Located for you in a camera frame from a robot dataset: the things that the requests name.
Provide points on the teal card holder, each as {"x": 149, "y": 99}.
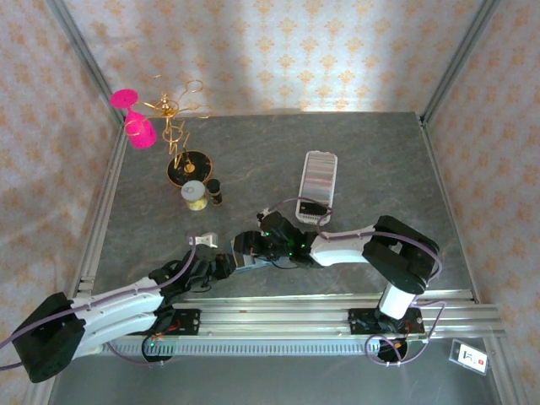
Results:
{"x": 261, "y": 266}

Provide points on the dark credit card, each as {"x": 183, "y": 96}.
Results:
{"x": 244, "y": 260}

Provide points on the white card tray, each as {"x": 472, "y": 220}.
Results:
{"x": 314, "y": 218}

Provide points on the stack of credit cards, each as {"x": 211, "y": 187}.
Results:
{"x": 318, "y": 175}

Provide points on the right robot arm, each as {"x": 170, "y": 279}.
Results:
{"x": 337, "y": 253}

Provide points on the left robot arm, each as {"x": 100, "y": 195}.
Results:
{"x": 109, "y": 310}

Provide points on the clear badge holder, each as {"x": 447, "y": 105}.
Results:
{"x": 468, "y": 356}

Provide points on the dark spice bottle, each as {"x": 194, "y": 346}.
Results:
{"x": 216, "y": 193}

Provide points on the yellow printed tin can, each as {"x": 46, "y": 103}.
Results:
{"x": 195, "y": 196}

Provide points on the pink wine glass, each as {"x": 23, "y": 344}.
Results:
{"x": 141, "y": 135}

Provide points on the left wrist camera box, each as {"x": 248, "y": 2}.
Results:
{"x": 203, "y": 240}

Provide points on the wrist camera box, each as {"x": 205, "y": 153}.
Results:
{"x": 203, "y": 240}
{"x": 265, "y": 216}

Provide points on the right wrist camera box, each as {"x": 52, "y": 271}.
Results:
{"x": 265, "y": 216}

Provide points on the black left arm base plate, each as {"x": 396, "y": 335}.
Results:
{"x": 187, "y": 322}

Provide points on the aluminium mounting rail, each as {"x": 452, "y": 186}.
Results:
{"x": 274, "y": 320}

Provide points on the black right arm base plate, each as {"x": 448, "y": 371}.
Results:
{"x": 363, "y": 320}

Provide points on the aluminium side rail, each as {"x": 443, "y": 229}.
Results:
{"x": 443, "y": 198}
{"x": 105, "y": 198}

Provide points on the aluminium frame post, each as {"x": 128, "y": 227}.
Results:
{"x": 460, "y": 59}
{"x": 84, "y": 59}

